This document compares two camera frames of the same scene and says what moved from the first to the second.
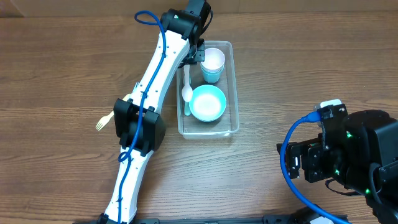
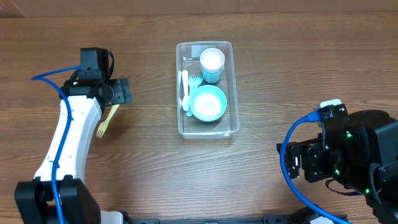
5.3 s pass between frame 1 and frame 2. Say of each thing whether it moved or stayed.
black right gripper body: stayed
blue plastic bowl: stayed
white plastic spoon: moved
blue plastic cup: stayed
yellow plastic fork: moved
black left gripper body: moved
